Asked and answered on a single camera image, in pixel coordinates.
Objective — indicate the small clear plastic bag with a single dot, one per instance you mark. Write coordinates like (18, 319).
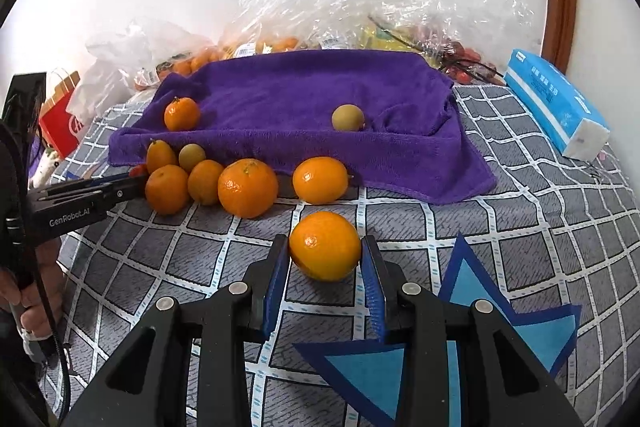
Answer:
(150, 37)

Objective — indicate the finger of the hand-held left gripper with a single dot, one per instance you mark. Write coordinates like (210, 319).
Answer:
(110, 179)
(125, 194)

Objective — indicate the pile of cherry tomatoes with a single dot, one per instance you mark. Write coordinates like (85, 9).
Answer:
(467, 57)

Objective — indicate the yellow package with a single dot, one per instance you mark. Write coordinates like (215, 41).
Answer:
(380, 39)

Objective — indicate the blue tissue pack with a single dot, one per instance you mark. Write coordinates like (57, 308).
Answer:
(550, 102)

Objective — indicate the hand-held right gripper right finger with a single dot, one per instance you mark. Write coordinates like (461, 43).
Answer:
(372, 297)

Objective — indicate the purple towel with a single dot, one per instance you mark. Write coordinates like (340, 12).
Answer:
(300, 97)

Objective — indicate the medium smooth orange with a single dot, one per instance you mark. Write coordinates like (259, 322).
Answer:
(325, 247)
(320, 180)
(167, 188)

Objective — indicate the white plastic bag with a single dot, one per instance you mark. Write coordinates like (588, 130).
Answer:
(100, 92)

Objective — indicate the round yellow-green fruit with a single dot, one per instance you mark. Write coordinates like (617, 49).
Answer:
(347, 118)
(191, 157)

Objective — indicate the person's left hand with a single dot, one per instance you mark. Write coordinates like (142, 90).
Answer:
(37, 317)

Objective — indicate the red paper bag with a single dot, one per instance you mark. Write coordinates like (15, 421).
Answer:
(60, 127)

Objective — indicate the small white object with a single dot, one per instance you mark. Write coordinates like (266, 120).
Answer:
(45, 167)

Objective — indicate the small oval orange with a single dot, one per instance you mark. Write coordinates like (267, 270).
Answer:
(205, 182)

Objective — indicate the grey checked blanket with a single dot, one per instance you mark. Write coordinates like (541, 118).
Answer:
(150, 257)

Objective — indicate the small red tomato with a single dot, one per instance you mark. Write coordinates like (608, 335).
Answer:
(137, 169)

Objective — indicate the small mandarin with stem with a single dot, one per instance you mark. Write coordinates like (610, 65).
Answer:
(181, 113)

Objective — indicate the pile of bagged oranges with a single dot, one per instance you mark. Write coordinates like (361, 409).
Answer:
(200, 59)

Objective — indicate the small orange kumquat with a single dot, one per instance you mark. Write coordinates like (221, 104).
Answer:
(161, 154)

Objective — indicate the large orange with leafy stem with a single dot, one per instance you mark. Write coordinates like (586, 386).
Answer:
(248, 188)

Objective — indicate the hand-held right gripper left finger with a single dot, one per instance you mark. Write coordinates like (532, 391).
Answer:
(275, 292)

